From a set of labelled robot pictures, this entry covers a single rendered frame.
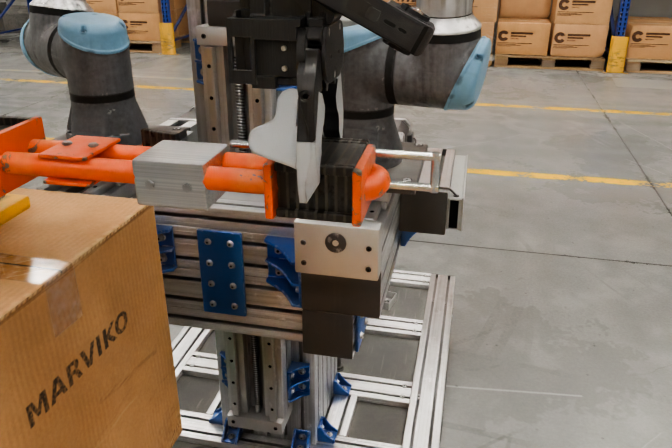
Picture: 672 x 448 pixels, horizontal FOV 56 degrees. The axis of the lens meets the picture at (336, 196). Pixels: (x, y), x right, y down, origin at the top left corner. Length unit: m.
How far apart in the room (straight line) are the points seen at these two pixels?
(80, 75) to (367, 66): 0.52
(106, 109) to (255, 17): 0.74
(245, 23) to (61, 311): 0.39
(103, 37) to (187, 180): 0.67
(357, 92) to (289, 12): 0.52
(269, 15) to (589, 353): 2.16
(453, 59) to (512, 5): 7.18
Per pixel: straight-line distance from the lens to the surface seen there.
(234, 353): 1.47
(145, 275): 0.89
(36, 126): 0.72
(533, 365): 2.41
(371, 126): 1.05
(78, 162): 0.63
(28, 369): 0.72
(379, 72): 1.01
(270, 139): 0.52
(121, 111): 1.24
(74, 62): 1.23
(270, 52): 0.52
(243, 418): 1.58
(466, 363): 2.36
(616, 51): 7.73
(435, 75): 0.99
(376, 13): 0.50
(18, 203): 0.90
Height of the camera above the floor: 1.40
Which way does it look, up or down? 22 degrees down
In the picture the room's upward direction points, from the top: straight up
